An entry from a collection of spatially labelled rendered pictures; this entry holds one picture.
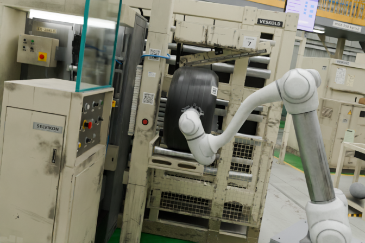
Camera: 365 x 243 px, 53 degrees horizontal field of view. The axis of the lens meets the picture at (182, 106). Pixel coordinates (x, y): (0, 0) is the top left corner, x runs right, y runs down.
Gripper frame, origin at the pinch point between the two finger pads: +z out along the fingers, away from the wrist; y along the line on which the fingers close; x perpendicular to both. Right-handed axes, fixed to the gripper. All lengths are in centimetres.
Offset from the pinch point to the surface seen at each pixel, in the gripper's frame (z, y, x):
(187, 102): 4.5, 4.6, -1.1
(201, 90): 9.0, -2.3, -8.4
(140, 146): 19, 33, 38
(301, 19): 430, -136, -67
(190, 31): 56, 13, -41
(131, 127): 21, 41, 26
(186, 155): 11.2, 0.8, 35.6
